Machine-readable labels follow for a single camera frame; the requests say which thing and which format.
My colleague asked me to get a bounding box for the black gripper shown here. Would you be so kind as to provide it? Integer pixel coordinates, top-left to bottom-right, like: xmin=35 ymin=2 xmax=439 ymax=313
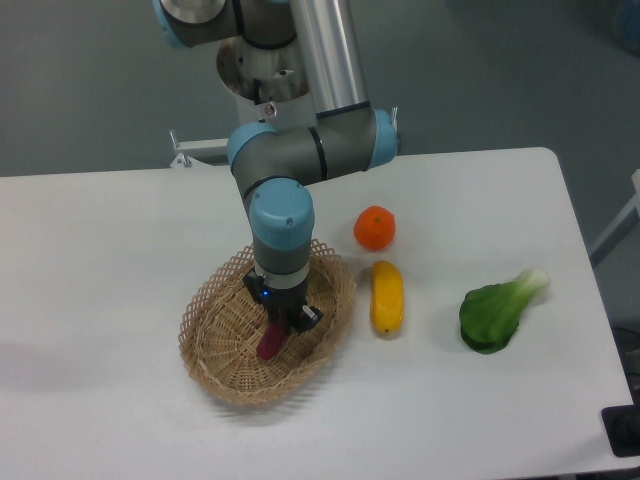
xmin=243 ymin=273 xmax=324 ymax=334

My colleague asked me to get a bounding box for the purple sweet potato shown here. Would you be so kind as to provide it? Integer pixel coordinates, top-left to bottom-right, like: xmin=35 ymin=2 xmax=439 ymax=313
xmin=256 ymin=323 xmax=287 ymax=360

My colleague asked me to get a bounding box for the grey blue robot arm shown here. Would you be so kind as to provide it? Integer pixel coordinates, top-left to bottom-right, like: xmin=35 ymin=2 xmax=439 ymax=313
xmin=154 ymin=1 xmax=398 ymax=334

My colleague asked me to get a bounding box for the woven wicker basket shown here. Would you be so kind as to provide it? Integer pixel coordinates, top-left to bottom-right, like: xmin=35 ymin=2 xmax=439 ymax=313
xmin=179 ymin=240 xmax=356 ymax=406

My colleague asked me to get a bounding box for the yellow squash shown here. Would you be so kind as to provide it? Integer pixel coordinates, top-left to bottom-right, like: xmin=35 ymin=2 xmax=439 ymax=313
xmin=370 ymin=260 xmax=404 ymax=336

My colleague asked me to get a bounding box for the orange tangerine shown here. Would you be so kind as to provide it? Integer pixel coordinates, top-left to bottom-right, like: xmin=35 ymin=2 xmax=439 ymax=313
xmin=353 ymin=205 xmax=396 ymax=251

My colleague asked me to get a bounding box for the green bok choy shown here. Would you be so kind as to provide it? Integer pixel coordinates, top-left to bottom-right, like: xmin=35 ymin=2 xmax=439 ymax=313
xmin=459 ymin=267 xmax=550 ymax=354

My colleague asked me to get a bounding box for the black device at table edge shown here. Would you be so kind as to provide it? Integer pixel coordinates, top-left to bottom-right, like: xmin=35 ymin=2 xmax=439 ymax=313
xmin=601 ymin=405 xmax=639 ymax=458

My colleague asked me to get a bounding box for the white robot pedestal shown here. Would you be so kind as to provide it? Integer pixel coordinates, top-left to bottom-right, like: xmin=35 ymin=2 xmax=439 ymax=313
xmin=216 ymin=37 xmax=316 ymax=132

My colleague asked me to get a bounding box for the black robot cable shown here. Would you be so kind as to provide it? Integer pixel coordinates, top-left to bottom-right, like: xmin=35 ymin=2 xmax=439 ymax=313
xmin=252 ymin=79 xmax=266 ymax=124

